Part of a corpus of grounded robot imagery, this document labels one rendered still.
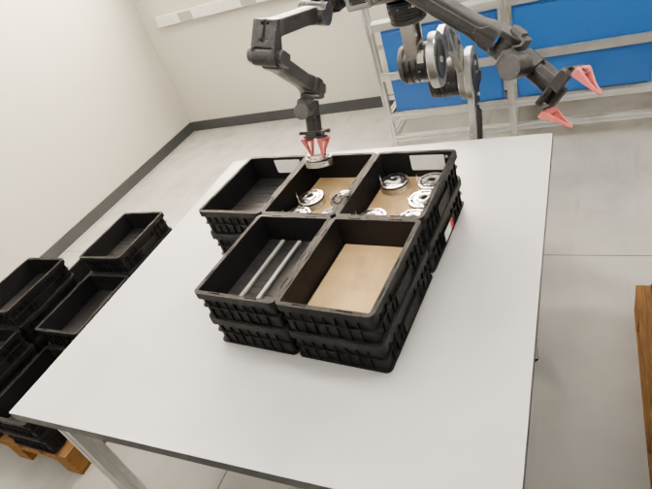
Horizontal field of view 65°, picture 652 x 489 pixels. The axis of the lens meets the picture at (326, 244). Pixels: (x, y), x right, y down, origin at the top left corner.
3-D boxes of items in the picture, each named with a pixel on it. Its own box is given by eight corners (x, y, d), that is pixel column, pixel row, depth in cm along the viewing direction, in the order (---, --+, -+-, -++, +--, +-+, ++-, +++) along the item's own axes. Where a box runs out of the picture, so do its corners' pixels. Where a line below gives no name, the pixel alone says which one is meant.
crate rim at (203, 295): (261, 218, 182) (258, 213, 181) (335, 221, 167) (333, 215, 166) (194, 298, 156) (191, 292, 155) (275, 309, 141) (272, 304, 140)
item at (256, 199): (260, 180, 229) (251, 158, 222) (317, 179, 214) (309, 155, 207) (210, 236, 203) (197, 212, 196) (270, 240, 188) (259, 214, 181)
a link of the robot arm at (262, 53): (276, 17, 139) (243, 16, 142) (278, 69, 146) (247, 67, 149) (333, -1, 175) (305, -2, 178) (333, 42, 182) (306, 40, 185)
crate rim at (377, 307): (335, 221, 167) (333, 215, 166) (423, 225, 152) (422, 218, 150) (275, 309, 141) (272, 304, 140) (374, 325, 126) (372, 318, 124)
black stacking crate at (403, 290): (342, 244, 172) (334, 217, 166) (428, 250, 157) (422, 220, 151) (287, 333, 146) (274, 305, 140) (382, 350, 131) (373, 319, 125)
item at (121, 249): (160, 271, 322) (124, 212, 297) (198, 272, 309) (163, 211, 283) (120, 317, 295) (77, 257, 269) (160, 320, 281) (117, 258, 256)
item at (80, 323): (120, 317, 294) (88, 274, 275) (160, 321, 281) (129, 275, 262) (73, 374, 267) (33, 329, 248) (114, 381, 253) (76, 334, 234)
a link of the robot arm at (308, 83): (281, 45, 145) (247, 43, 148) (278, 65, 146) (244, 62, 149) (329, 81, 186) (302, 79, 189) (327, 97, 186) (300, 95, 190)
